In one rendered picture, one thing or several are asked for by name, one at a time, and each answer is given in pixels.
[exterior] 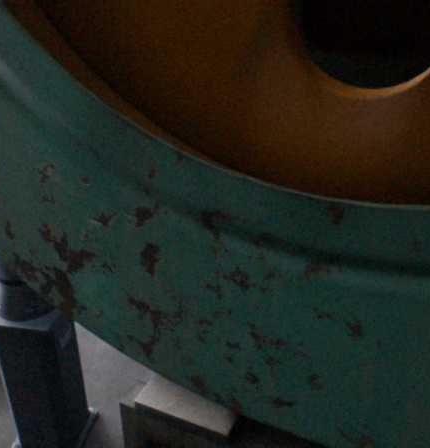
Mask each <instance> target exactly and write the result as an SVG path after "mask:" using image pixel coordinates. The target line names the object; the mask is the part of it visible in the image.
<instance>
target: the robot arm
mask: <svg viewBox="0 0 430 448"><path fill-rule="evenodd" d="M55 308H56V307H55V306H54V305H53V304H51V303H50V302H49V301H47V300H46V299H45V298H43V297H42V296H41V295H40V294H39V293H37V292H36V291H35V290H34V289H32V288H31V287H30V286H29V285H27V284H26V283H25V282H24V281H22V280H21V279H20V278H19V277H18V276H17V275H15V274H14V273H13V272H12V271H11V270H9V269H8V268H7V267H6V266H5V265H4V264H2V263H1V262H0V318H2V319H4V320H7V321H12V322H24V321H30V320H34V319H37V318H40V317H42V316H45V315H47V314H48V313H50V312H51V311H53V310H54V309H55Z"/></svg>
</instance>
